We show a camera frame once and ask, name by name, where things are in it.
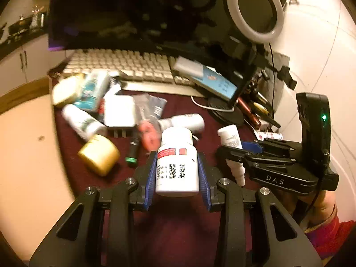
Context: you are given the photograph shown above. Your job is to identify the person's right hand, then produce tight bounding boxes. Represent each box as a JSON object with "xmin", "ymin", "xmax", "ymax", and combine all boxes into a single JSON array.
[{"xmin": 299, "ymin": 190, "xmax": 339, "ymax": 228}]

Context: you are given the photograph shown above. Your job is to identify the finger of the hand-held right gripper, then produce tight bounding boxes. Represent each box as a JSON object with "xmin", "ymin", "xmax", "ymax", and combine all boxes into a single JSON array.
[
  {"xmin": 241, "ymin": 139, "xmax": 303, "ymax": 158},
  {"xmin": 216, "ymin": 145, "xmax": 296, "ymax": 171}
]

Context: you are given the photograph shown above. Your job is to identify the black computer monitor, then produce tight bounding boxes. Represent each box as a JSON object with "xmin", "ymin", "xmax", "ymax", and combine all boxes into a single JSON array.
[{"xmin": 47, "ymin": 0, "xmax": 288, "ymax": 70}]

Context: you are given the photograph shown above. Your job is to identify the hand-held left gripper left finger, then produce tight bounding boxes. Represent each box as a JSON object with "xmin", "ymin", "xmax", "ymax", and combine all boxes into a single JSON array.
[{"xmin": 29, "ymin": 152, "xmax": 158, "ymax": 267}]

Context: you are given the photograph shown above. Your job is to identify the silver foil packet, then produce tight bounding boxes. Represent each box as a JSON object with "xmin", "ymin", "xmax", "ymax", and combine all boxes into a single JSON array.
[{"xmin": 132, "ymin": 93, "xmax": 167, "ymax": 123}]

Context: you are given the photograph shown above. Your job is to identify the black kitchen countertop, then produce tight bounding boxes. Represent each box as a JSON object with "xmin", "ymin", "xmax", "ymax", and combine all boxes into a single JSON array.
[{"xmin": 0, "ymin": 28, "xmax": 48, "ymax": 59}]

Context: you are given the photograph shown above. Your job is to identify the red white small packet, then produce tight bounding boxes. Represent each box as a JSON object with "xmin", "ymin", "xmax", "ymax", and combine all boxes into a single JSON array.
[{"xmin": 255, "ymin": 131, "xmax": 283, "ymax": 142}]

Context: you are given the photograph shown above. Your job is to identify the cream white round jar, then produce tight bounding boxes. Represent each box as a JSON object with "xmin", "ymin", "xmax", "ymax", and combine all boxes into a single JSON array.
[{"xmin": 52, "ymin": 75, "xmax": 84, "ymax": 108}]

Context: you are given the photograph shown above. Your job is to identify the yellow round jar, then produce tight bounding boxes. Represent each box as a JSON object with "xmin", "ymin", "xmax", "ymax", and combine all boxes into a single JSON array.
[{"xmin": 77, "ymin": 134, "xmax": 121, "ymax": 177}]

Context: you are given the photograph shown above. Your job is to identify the beige keyboard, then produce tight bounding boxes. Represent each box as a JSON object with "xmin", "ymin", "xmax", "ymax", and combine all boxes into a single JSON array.
[{"xmin": 62, "ymin": 49, "xmax": 206, "ymax": 98}]

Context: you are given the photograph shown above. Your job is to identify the teal cartoon tissue pack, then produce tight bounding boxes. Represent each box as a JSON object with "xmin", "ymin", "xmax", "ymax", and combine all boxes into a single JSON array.
[{"xmin": 73, "ymin": 71, "xmax": 112, "ymax": 112}]

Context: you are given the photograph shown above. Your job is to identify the white charger plug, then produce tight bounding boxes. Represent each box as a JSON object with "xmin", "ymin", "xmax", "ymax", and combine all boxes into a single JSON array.
[{"xmin": 103, "ymin": 95, "xmax": 137, "ymax": 128}]

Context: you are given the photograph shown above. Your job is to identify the white pill bottle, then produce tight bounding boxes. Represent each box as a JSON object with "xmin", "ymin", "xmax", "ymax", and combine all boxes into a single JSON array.
[{"xmin": 155, "ymin": 127, "xmax": 200, "ymax": 197}]

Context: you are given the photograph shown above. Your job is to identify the black frying pan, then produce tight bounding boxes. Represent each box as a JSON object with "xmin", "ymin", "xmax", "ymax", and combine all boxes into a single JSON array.
[{"xmin": 8, "ymin": 17, "xmax": 32, "ymax": 35}]

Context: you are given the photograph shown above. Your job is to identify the blue printed box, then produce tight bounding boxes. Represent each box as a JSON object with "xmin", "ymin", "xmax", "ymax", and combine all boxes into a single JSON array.
[{"xmin": 192, "ymin": 65, "xmax": 238, "ymax": 101}]

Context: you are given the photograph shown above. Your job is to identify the pink plastic object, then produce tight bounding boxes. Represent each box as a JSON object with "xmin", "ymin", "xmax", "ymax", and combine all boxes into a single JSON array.
[{"xmin": 138, "ymin": 119, "xmax": 163, "ymax": 152}]

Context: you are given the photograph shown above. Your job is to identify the white cable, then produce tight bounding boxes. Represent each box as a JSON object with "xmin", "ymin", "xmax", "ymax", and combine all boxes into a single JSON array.
[{"xmin": 190, "ymin": 96, "xmax": 234, "ymax": 113}]

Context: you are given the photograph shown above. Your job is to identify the small white dropper bottle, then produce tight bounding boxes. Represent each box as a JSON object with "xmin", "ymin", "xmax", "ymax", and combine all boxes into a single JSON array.
[{"xmin": 217, "ymin": 125, "xmax": 247, "ymax": 187}]

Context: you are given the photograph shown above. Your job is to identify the black phone stand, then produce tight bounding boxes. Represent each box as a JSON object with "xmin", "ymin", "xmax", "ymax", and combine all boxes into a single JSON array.
[{"xmin": 207, "ymin": 35, "xmax": 297, "ymax": 126}]

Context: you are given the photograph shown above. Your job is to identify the white ring light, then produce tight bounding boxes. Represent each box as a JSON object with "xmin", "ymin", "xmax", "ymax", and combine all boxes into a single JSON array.
[{"xmin": 226, "ymin": 0, "xmax": 285, "ymax": 45}]

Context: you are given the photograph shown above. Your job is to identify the white kitchen cabinets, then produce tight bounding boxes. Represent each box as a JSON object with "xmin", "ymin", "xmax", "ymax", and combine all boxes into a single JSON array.
[{"xmin": 0, "ymin": 32, "xmax": 67, "ymax": 95}]

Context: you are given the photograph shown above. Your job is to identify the dark red pen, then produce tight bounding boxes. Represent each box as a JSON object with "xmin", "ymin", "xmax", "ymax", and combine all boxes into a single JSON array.
[{"xmin": 236, "ymin": 97, "xmax": 262, "ymax": 127}]

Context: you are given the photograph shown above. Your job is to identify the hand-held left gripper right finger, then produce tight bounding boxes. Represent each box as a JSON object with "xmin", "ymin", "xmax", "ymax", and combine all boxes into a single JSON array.
[{"xmin": 196, "ymin": 152, "xmax": 323, "ymax": 267}]

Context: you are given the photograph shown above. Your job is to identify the white bottle green print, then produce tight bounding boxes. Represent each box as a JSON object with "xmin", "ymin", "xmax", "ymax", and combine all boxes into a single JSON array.
[{"xmin": 62, "ymin": 103, "xmax": 107, "ymax": 142}]

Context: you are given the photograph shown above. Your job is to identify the white cylindrical bottle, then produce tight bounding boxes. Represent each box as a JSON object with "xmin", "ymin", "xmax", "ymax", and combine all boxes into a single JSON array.
[{"xmin": 157, "ymin": 113, "xmax": 206, "ymax": 134}]

